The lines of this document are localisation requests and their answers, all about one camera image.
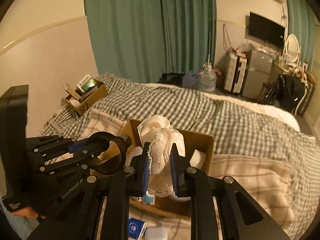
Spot blue white tissue pack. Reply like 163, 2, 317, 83
128, 218, 146, 239

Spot white earbuds case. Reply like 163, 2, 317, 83
144, 227, 168, 240

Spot white lace cloth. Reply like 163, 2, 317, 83
137, 115, 185, 198

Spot black headphones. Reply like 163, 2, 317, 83
85, 132, 132, 176

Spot person's left hand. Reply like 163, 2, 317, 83
11, 206, 39, 218

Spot open brown cardboard box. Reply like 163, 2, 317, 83
89, 119, 215, 218

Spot green checked bed sheet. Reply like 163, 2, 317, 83
40, 73, 319, 239

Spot beige plaid blanket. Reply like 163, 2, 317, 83
44, 107, 301, 240

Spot small cardboard box with items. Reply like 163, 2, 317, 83
64, 74, 108, 119

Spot blue plastic bag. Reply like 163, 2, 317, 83
182, 70, 200, 89

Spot clear large water jug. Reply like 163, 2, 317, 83
199, 62, 217, 93

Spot white suitcase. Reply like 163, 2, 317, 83
224, 53, 247, 94

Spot black bag on chair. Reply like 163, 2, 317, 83
266, 74, 305, 112

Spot grey mini fridge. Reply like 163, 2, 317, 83
241, 49, 273, 99

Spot green curtain centre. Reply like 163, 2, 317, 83
84, 0, 217, 83

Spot green curtain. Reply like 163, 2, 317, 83
84, 0, 217, 83
286, 0, 315, 71

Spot white oval vanity mirror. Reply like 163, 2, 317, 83
283, 34, 300, 66

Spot green curtain right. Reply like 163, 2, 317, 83
286, 0, 315, 71

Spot black wall television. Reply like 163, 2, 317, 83
248, 12, 285, 49

